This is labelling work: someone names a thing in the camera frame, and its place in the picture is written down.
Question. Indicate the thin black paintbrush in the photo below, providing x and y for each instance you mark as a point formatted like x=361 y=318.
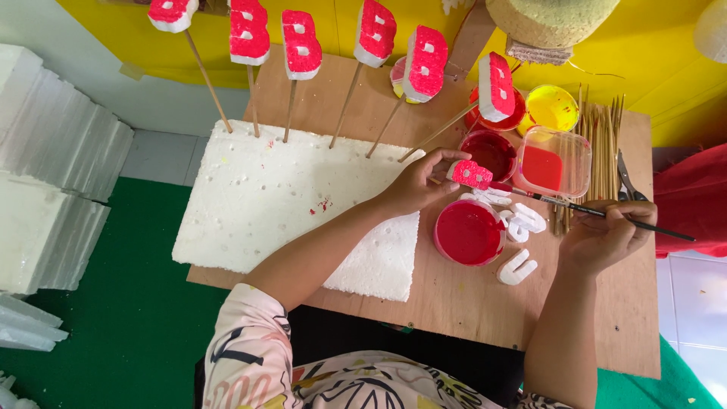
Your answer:
x=573 y=205

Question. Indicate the stack of white foam slabs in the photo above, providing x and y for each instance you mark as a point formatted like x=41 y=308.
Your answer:
x=51 y=170

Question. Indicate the piece of tape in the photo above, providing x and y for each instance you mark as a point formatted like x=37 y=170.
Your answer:
x=132 y=70

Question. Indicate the pile of thin foam sheets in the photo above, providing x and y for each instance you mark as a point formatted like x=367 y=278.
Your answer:
x=28 y=326

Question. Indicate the dark red paint cup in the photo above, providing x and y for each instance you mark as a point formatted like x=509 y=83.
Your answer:
x=491 y=152

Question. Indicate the green floor mat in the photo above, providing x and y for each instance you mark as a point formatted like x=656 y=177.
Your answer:
x=130 y=329

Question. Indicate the pink and yellow paint cup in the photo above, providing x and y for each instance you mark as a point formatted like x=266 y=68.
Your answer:
x=397 y=76

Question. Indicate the square clear tub red paint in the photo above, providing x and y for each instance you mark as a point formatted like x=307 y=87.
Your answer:
x=548 y=165

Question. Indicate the white rounded foam piece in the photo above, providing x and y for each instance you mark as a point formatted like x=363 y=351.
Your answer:
x=713 y=28

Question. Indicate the white foam base board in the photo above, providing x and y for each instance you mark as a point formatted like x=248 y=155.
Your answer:
x=267 y=199

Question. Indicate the metal scissors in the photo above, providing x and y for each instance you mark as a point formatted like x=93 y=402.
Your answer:
x=626 y=179

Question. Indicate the row of red letters on skewers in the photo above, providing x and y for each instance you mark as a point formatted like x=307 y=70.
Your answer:
x=301 y=45

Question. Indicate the white foam scraps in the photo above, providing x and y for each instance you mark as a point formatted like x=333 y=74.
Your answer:
x=14 y=395

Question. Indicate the white unpainted foam letter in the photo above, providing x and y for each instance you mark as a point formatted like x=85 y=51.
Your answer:
x=494 y=197
x=531 y=217
x=514 y=228
x=515 y=268

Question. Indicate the person's right hand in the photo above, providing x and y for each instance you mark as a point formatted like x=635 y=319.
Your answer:
x=602 y=241

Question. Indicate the red painted foam letter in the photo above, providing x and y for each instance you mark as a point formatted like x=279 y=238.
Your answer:
x=470 y=174

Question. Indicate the bundle of bamboo skewers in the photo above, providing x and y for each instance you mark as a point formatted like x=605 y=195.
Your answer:
x=602 y=153

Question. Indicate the red cloth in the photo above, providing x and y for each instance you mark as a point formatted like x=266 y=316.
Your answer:
x=696 y=199

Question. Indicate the bright red paint cup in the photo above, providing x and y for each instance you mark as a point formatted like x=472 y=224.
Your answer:
x=519 y=116

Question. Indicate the round tub of red paint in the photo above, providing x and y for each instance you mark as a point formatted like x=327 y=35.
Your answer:
x=469 y=233

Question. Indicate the person's left hand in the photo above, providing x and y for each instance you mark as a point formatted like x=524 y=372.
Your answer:
x=414 y=184

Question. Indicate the yellow foam cylinder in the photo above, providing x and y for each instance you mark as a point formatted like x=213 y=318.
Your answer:
x=548 y=22

